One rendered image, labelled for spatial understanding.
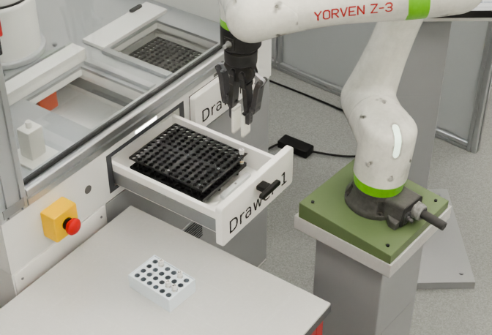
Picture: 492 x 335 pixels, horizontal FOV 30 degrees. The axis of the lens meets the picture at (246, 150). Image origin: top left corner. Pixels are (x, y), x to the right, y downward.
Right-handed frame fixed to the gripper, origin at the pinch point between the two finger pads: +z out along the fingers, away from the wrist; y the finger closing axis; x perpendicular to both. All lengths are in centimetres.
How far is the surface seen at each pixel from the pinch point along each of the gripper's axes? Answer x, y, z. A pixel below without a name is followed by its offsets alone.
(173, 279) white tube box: -34.7, 6.5, 20.2
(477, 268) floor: 91, 36, 99
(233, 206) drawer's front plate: -17.8, 10.7, 8.9
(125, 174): -20.4, -19.2, 11.8
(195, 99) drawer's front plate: 9.5, -21.2, 7.1
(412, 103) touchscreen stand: 87, 6, 40
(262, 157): 3.5, 3.9, 11.3
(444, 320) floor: 62, 37, 99
